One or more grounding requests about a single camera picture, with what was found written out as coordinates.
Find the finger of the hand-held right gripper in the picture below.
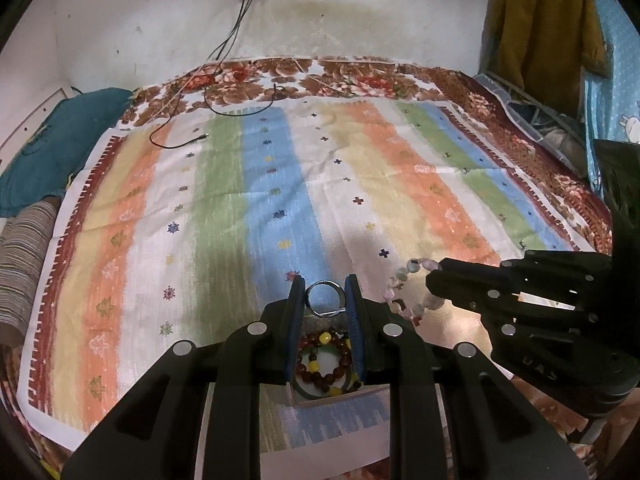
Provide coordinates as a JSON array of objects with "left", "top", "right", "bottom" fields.
[
  {"left": 499, "top": 249, "right": 614, "bottom": 294},
  {"left": 425, "top": 257, "right": 532, "bottom": 337}
]

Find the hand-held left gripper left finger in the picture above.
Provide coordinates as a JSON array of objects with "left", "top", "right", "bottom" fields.
[{"left": 60, "top": 275, "right": 307, "bottom": 480}]

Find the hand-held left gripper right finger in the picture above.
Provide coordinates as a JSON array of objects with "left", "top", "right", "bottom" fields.
[{"left": 344, "top": 274, "right": 591, "bottom": 480}]

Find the silver ring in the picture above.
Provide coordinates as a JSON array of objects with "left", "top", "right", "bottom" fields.
[{"left": 305, "top": 281, "right": 347, "bottom": 318}]

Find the yellow and green bead bracelet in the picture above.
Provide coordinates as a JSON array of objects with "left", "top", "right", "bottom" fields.
[{"left": 300, "top": 329, "right": 351, "bottom": 376}]

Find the red bead bracelet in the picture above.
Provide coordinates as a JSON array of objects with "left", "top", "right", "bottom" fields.
[{"left": 295, "top": 332, "right": 362, "bottom": 387}]

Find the pink bead bracelet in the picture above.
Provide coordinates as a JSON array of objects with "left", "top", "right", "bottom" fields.
[{"left": 384, "top": 257, "right": 446, "bottom": 321}]

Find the small jewelry box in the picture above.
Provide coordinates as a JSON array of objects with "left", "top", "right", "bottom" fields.
[{"left": 285, "top": 327, "right": 396, "bottom": 407}]

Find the green bangle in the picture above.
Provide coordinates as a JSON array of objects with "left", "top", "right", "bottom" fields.
[{"left": 292, "top": 372, "right": 358, "bottom": 402}]

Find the pastel striped bed cloth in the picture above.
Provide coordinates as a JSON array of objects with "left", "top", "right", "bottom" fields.
[{"left": 15, "top": 97, "right": 606, "bottom": 466}]

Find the grey blue patterned cloth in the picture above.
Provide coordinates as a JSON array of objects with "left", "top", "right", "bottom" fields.
[{"left": 474, "top": 72, "right": 598, "bottom": 163}]

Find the blue dotted cloth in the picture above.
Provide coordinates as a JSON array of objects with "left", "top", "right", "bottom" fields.
[{"left": 580, "top": 0, "right": 640, "bottom": 196}]

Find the mustard yellow garment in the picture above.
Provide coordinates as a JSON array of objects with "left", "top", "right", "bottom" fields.
[{"left": 487, "top": 0, "right": 608, "bottom": 116}]

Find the striped colourful bedsheet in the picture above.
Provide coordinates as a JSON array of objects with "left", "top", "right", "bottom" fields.
[{"left": 0, "top": 55, "right": 640, "bottom": 480}]

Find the striped bolster pillow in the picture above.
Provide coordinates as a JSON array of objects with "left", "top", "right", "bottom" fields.
[{"left": 0, "top": 202, "right": 60, "bottom": 346}]

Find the teal pillow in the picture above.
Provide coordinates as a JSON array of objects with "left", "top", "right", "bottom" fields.
[{"left": 0, "top": 87, "right": 133, "bottom": 218}]

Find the white headboard panel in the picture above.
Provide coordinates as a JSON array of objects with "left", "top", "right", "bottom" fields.
[{"left": 0, "top": 87, "right": 68, "bottom": 161}]

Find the black cable with plug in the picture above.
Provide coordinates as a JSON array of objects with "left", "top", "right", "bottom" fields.
[{"left": 149, "top": 0, "right": 261, "bottom": 150}]

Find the white cable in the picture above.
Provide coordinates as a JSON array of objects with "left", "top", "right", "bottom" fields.
[{"left": 160, "top": 0, "right": 331, "bottom": 111}]

